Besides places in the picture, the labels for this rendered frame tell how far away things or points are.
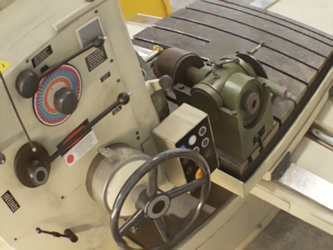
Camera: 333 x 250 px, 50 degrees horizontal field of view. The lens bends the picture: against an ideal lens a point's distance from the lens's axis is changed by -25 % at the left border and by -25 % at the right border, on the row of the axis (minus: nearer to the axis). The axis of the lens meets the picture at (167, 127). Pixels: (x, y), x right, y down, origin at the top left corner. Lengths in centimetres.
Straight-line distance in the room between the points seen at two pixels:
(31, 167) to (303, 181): 128
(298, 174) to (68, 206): 110
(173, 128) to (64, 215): 47
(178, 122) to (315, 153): 92
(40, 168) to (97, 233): 46
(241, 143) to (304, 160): 55
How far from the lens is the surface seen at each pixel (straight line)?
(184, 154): 118
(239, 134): 158
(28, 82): 101
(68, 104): 106
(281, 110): 188
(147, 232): 204
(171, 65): 175
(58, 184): 126
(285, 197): 191
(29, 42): 108
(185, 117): 142
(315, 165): 203
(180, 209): 209
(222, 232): 222
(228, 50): 230
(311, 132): 221
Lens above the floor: 224
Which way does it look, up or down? 40 degrees down
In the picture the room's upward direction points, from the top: 18 degrees counter-clockwise
